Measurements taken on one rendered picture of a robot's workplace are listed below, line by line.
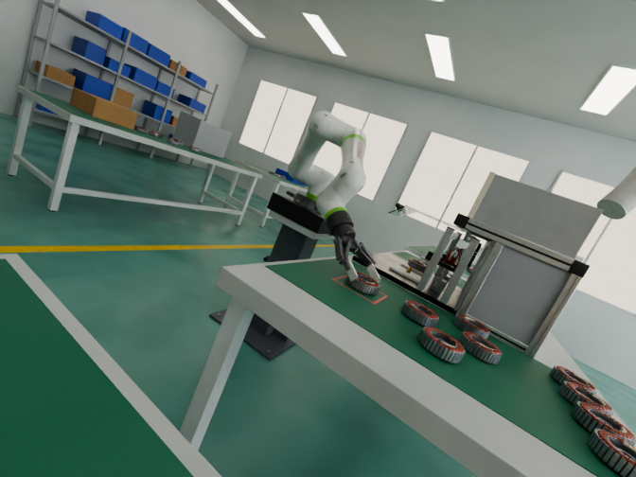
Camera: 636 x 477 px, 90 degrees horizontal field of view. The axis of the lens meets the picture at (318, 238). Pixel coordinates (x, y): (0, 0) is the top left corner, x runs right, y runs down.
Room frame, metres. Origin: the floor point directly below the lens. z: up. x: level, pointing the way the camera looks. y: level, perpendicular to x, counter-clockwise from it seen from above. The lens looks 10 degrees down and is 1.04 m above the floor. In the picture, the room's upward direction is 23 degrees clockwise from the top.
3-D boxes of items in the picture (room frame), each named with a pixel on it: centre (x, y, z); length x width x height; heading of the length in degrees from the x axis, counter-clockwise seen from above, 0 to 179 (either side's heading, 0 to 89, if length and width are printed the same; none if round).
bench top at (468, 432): (1.51, -0.73, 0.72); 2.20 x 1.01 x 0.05; 155
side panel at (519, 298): (1.15, -0.74, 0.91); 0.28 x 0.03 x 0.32; 65
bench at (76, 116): (3.38, 1.86, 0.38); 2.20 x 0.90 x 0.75; 155
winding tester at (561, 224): (1.46, -0.80, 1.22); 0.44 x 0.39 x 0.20; 155
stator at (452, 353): (0.77, -0.39, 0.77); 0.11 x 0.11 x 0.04
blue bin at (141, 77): (6.14, 4.29, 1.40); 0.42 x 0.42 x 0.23; 65
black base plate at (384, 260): (1.60, -0.53, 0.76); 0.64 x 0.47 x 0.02; 155
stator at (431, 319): (0.96, -0.39, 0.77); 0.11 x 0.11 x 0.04
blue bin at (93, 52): (5.34, 4.66, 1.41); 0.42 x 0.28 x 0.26; 67
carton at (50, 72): (5.03, 4.81, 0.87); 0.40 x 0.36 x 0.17; 65
